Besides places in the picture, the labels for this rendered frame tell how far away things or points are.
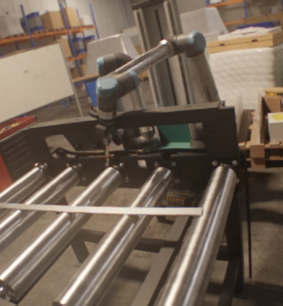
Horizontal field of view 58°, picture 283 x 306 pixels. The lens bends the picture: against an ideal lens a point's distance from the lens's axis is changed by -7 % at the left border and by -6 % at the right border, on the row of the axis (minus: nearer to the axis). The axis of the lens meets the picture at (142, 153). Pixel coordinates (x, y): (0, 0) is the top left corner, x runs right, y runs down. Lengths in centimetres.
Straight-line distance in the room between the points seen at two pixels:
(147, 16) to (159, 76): 48
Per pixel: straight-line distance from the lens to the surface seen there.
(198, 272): 79
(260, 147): 294
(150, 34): 221
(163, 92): 225
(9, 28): 1271
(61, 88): 629
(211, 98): 177
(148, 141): 180
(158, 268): 99
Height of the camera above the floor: 149
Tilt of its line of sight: 22 degrees down
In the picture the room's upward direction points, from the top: 14 degrees counter-clockwise
